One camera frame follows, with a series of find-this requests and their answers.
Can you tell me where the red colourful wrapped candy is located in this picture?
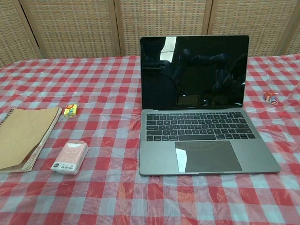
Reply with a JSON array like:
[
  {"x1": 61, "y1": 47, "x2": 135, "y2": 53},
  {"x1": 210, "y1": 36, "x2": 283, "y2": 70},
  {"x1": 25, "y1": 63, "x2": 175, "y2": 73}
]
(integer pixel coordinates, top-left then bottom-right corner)
[{"x1": 262, "y1": 90, "x2": 278, "y2": 105}]

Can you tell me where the pink tissue pack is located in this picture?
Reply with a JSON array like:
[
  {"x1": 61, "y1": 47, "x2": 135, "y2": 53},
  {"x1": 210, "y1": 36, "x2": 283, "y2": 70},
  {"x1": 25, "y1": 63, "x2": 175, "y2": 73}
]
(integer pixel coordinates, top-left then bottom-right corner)
[{"x1": 50, "y1": 140, "x2": 89, "y2": 176}]

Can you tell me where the brown spiral notebook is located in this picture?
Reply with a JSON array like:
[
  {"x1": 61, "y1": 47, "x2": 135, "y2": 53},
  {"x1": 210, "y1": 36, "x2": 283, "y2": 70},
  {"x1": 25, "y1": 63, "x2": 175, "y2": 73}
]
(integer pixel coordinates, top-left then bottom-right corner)
[{"x1": 0, "y1": 107, "x2": 63, "y2": 173}]

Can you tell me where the yellow wrapped candy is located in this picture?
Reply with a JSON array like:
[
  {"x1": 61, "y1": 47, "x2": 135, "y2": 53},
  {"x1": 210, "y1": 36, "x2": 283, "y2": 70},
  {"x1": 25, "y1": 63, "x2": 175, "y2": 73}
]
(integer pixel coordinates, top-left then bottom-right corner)
[{"x1": 63, "y1": 104, "x2": 78, "y2": 117}]

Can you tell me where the silver laptop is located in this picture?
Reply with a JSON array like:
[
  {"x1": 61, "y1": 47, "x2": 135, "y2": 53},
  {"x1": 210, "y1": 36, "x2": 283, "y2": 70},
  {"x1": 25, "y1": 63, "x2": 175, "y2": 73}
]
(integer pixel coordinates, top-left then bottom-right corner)
[{"x1": 139, "y1": 35, "x2": 281, "y2": 176}]

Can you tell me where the red white checkered tablecloth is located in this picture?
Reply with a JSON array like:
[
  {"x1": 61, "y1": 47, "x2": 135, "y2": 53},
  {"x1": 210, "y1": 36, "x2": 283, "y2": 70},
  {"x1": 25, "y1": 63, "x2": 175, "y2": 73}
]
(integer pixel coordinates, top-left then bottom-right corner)
[{"x1": 0, "y1": 55, "x2": 300, "y2": 225}]

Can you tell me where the woven wooden folding screen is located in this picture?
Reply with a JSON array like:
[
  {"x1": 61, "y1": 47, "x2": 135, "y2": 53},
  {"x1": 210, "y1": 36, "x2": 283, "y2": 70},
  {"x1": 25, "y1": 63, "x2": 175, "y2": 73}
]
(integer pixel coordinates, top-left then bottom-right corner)
[{"x1": 0, "y1": 0, "x2": 300, "y2": 68}]

